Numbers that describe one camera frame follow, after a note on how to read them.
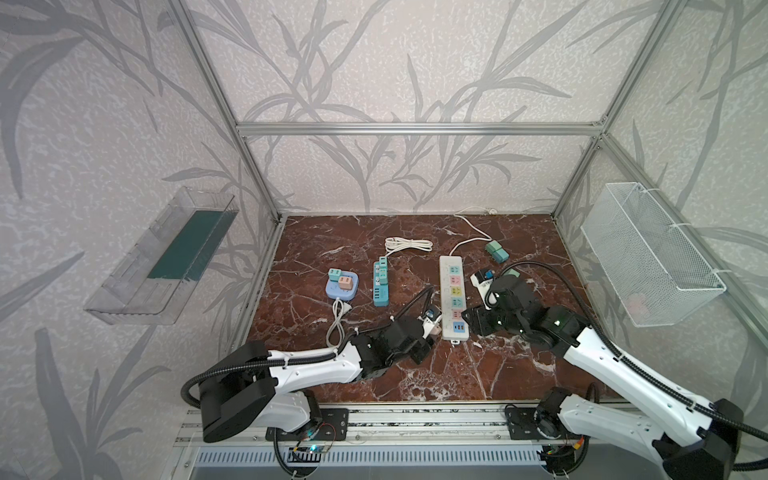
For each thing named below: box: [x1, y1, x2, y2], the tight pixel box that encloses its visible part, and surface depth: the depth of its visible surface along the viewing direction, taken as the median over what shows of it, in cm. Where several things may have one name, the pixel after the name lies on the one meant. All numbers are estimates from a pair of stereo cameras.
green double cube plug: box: [485, 240, 510, 264], surface depth 110 cm
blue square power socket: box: [325, 271, 359, 301], surface depth 98 cm
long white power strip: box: [439, 255, 469, 343], surface depth 98 cm
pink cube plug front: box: [338, 276, 353, 291], surface depth 95 cm
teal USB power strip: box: [373, 261, 389, 307], surface depth 98 cm
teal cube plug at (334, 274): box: [328, 268, 343, 282], surface depth 97 cm
